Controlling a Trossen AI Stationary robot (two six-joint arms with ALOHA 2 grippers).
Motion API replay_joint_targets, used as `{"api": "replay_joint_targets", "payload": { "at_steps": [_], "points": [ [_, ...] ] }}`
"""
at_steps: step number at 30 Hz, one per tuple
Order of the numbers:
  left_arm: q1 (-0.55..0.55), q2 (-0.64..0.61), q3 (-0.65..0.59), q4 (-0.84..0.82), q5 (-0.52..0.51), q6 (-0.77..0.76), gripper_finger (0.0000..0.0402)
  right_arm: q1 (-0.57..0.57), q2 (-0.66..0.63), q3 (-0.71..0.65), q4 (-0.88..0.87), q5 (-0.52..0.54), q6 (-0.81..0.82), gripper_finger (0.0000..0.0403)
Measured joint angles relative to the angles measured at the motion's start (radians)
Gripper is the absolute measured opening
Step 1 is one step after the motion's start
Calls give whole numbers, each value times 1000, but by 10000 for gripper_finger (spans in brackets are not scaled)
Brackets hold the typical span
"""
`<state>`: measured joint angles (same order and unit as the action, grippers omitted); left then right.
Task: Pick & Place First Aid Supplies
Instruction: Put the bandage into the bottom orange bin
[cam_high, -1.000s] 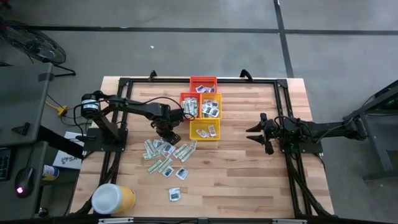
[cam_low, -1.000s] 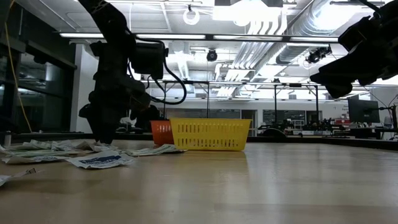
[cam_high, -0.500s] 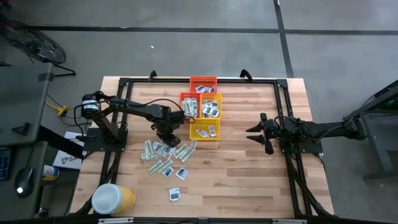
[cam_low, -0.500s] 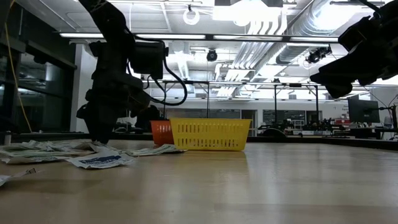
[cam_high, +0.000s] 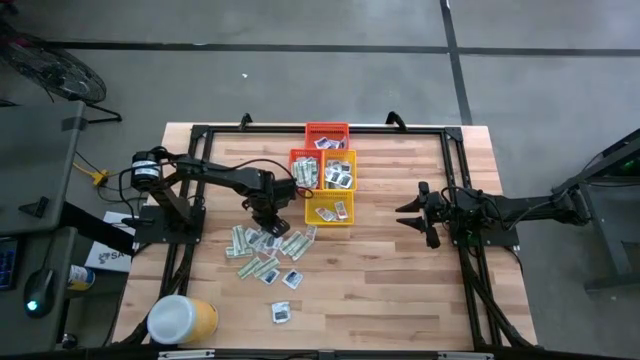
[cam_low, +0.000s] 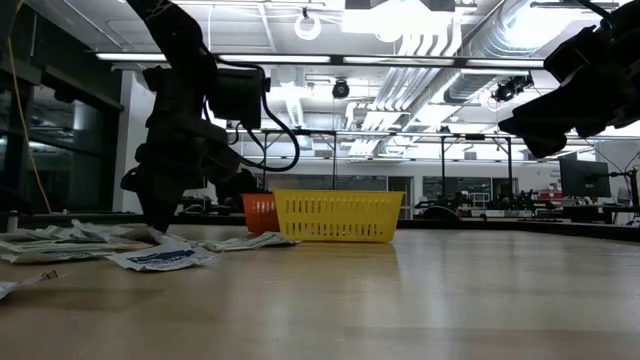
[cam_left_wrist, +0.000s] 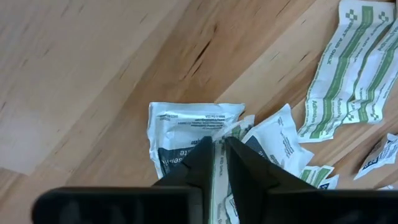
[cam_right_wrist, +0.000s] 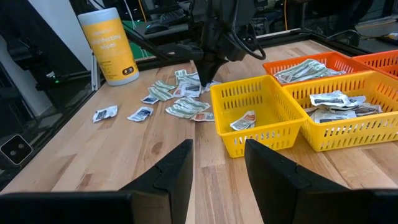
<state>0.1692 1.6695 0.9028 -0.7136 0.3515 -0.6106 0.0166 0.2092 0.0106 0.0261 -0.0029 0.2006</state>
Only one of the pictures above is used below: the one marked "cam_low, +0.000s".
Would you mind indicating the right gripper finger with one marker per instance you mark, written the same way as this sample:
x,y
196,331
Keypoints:
x,y
575,110
545,142

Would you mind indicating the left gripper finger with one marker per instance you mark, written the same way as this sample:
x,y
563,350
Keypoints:
x,y
157,212

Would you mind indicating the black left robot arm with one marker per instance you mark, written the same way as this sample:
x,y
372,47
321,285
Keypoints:
x,y
175,40

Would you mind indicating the black computer monitor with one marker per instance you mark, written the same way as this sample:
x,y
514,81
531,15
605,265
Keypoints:
x,y
585,177

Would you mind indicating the orange-red plastic basket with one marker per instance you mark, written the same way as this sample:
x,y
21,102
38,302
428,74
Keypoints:
x,y
260,212

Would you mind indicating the long ceiling light bar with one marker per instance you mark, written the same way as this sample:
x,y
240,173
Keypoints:
x,y
130,57

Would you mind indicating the black office chair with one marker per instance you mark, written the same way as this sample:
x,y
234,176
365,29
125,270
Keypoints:
x,y
442,212

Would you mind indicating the yellow plastic basket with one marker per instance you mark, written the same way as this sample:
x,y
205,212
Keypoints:
x,y
350,197

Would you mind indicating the black ceiling camera rig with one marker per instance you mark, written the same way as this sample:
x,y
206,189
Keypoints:
x,y
510,89

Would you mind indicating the silver air duct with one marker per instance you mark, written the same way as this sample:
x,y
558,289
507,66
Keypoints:
x,y
500,40

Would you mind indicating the small white post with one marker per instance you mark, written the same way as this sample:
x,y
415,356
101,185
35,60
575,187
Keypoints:
x,y
13,222

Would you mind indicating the distant black metal frame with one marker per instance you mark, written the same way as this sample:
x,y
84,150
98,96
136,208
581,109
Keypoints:
x,y
350,131

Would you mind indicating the black ceiling camera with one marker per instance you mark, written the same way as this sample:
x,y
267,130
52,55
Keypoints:
x,y
341,89

